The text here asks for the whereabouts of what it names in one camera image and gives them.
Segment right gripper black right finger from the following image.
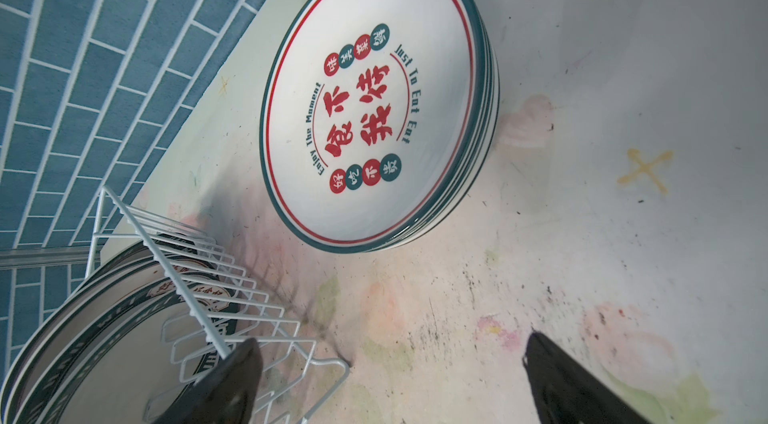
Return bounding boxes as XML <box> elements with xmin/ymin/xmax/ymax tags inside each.
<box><xmin>523</xmin><ymin>331</ymin><xmax>648</xmax><ymax>424</ymax></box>

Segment white wire dish rack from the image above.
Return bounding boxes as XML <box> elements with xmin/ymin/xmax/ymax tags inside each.
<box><xmin>98</xmin><ymin>186</ymin><xmax>351</xmax><ymax>423</ymax></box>

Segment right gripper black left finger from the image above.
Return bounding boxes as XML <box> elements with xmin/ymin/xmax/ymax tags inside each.
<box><xmin>155</xmin><ymin>337</ymin><xmax>264</xmax><ymax>424</ymax></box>

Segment white plate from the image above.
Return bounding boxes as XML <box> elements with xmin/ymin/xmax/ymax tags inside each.
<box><xmin>35</xmin><ymin>237</ymin><xmax>181</xmax><ymax>329</ymax></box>
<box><xmin>1</xmin><ymin>257</ymin><xmax>176</xmax><ymax>423</ymax></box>
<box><xmin>376</xmin><ymin>28</ymin><xmax>499</xmax><ymax>250</ymax></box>
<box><xmin>259</xmin><ymin>0</ymin><xmax>486</xmax><ymax>254</ymax></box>
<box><xmin>7</xmin><ymin>290</ymin><xmax>219</xmax><ymax>423</ymax></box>

